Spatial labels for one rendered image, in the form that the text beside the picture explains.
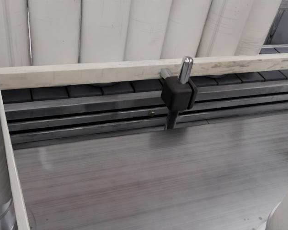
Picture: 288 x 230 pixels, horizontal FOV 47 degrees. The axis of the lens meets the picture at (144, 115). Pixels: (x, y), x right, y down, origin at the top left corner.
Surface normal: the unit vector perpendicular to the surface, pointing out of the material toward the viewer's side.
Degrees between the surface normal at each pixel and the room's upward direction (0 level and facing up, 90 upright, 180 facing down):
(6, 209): 90
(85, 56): 90
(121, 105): 90
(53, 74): 90
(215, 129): 0
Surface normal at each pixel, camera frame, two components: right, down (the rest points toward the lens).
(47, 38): -0.09, 0.63
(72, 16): 0.72, 0.52
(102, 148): 0.15, -0.76
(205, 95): 0.33, 0.64
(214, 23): -0.71, 0.36
